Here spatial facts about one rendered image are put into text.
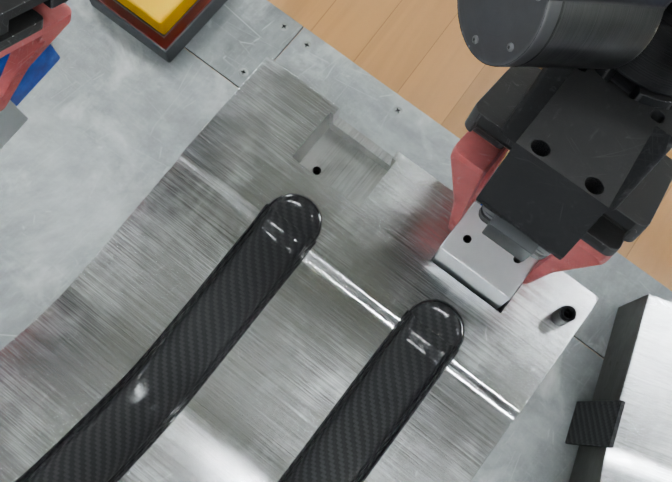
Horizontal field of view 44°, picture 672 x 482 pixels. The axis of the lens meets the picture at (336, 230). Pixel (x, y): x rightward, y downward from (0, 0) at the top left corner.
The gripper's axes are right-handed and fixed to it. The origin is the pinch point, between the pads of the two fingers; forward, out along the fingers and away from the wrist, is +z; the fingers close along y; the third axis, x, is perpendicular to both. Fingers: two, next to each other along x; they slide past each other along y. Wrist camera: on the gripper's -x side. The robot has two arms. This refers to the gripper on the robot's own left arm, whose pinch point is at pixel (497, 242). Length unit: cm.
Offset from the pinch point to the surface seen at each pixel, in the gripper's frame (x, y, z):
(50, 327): -16.4, -18.0, 11.5
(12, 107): -11.2, -26.9, 3.6
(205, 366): -12.6, -9.4, 10.4
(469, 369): -4.8, 3.2, 5.1
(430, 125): 12.5, -8.9, 5.6
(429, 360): -5.3, 1.0, 6.1
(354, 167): 2.3, -10.3, 4.1
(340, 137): 3.2, -12.3, 3.5
